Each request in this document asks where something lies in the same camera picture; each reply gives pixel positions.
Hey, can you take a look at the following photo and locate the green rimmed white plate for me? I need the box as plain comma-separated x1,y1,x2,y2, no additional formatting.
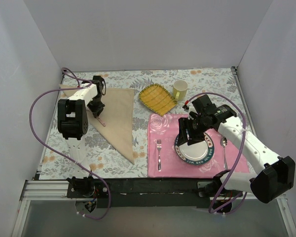
174,133,215,165

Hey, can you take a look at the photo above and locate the aluminium frame rail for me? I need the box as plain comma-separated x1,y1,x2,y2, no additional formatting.
19,180,289,201

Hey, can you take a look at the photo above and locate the silver fork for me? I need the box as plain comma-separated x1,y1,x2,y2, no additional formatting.
156,139,162,171

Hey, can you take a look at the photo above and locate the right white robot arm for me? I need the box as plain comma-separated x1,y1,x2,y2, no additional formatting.
177,105,296,203

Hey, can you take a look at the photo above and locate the yellow green mug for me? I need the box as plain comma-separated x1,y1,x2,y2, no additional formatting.
172,79,188,101

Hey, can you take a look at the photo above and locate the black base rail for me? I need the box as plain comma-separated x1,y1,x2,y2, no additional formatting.
66,177,242,208

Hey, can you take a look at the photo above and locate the floral tablecloth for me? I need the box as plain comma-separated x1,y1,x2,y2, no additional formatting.
38,67,252,180

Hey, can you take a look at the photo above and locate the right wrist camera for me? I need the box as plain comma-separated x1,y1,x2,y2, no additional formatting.
192,95,217,115

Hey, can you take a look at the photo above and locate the pink handled spoon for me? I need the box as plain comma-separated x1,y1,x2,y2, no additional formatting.
97,117,106,127

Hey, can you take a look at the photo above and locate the beige cloth napkin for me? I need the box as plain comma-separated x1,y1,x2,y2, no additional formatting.
60,84,135,163

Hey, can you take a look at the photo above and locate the yellow woven bamboo tray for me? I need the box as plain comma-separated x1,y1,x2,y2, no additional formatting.
139,83,177,117

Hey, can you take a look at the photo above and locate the silver spoon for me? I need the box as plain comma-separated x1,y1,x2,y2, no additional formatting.
221,137,228,170

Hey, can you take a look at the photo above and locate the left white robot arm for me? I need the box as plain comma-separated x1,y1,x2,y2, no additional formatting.
57,76,106,179

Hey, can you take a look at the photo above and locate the pink placemat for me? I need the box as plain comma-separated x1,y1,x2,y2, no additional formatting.
148,114,238,179

